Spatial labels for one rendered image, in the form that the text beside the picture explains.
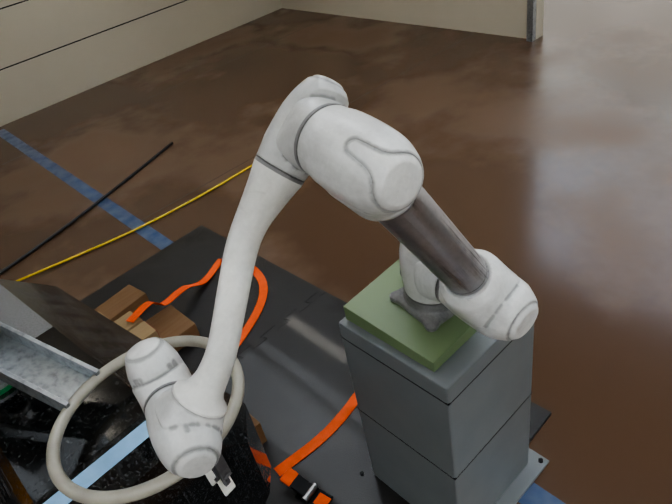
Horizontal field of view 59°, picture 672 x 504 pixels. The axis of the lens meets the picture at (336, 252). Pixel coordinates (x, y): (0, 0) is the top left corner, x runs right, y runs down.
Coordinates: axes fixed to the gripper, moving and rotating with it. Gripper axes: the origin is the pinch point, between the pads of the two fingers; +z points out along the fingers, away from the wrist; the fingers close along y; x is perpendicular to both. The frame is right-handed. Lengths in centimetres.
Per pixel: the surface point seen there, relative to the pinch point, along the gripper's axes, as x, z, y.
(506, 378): -75, 26, -30
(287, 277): -122, 74, 125
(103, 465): 13.6, 1.2, 30.3
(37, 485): 26.5, -1.9, 37.5
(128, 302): -59, 62, 181
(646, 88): -408, 85, 34
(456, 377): -55, 6, -28
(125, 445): 7.0, 1.0, 30.2
